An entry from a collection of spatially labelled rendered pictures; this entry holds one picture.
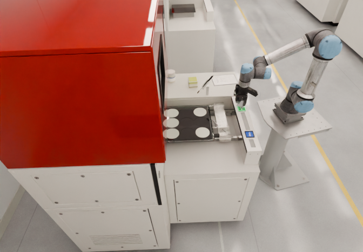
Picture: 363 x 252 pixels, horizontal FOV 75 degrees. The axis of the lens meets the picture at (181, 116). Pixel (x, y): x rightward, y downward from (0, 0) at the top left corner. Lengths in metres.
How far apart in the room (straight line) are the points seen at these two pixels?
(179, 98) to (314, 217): 1.61
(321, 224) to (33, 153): 2.28
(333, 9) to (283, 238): 4.82
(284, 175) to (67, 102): 2.25
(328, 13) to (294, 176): 4.14
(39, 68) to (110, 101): 0.24
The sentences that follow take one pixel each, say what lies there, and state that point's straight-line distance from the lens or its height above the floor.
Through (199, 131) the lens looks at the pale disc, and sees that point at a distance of 1.71.
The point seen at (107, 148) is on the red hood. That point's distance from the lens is 1.09.
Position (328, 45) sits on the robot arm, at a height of 1.51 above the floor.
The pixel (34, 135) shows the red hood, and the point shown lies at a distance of 1.14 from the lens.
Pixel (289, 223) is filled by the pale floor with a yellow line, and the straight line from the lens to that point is 2.49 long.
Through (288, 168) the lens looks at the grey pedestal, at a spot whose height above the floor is 0.01.
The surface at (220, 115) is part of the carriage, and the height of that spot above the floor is 0.88.
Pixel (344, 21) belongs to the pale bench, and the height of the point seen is 0.36.
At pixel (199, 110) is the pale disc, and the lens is 1.87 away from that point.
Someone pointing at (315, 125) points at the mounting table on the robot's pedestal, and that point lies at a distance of 2.10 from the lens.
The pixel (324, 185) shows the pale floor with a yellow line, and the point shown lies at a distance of 2.83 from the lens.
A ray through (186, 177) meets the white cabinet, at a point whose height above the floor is 0.78.
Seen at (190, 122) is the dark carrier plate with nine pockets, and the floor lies 0.90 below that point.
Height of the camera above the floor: 2.15
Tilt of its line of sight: 43 degrees down
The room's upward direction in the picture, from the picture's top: 2 degrees counter-clockwise
